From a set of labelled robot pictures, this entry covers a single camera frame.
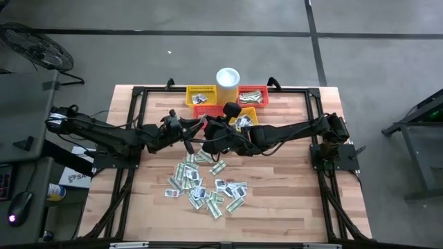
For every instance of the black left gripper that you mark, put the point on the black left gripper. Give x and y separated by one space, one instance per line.
173 136

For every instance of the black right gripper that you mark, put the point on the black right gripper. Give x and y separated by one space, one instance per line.
228 138

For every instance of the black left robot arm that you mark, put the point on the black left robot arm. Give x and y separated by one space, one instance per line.
110 136

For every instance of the orange plastic basket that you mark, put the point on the orange plastic basket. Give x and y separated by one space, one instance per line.
212 110
264 89

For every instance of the yellow plastic basket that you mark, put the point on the yellow plastic basket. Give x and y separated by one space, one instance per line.
207 90
255 119

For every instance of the white cylindrical cup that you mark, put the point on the white cylindrical cup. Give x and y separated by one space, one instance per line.
227 81

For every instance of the black floor tape strip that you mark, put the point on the black floor tape strip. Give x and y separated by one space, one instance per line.
318 62
173 33

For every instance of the black front beam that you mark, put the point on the black front beam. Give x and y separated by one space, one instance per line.
194 247

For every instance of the white printed cardboard box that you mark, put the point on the white printed cardboard box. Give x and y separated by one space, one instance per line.
74 178

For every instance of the white light strip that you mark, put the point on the white light strip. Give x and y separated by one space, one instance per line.
128 245

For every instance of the white blue yellow can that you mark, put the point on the white blue yellow can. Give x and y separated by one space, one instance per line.
55 192

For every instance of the grey desk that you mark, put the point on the grey desk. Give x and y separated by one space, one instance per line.
20 90
38 180

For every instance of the black floor fan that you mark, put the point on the black floor fan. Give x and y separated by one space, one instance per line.
38 48

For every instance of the black caster wheel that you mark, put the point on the black caster wheel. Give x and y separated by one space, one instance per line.
48 236

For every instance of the black computer mouse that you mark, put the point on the black computer mouse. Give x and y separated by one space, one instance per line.
20 207

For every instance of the black keyboard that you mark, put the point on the black keyboard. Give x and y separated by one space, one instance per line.
5 181

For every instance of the dark metal stand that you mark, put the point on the dark metal stand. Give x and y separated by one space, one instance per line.
413 152

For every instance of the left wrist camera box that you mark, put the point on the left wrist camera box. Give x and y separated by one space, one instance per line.
171 119

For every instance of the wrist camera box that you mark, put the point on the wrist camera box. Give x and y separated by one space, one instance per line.
171 119
232 110

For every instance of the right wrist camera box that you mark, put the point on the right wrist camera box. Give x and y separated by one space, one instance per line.
232 110

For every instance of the black frame clamp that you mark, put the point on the black frame clamp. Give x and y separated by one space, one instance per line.
170 84
273 83

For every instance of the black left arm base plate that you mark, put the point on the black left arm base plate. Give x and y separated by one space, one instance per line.
114 163

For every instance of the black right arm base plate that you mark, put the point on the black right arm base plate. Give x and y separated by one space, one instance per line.
347 159

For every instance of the black wedge bracket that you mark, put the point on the black wedge bracket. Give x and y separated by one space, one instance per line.
25 143

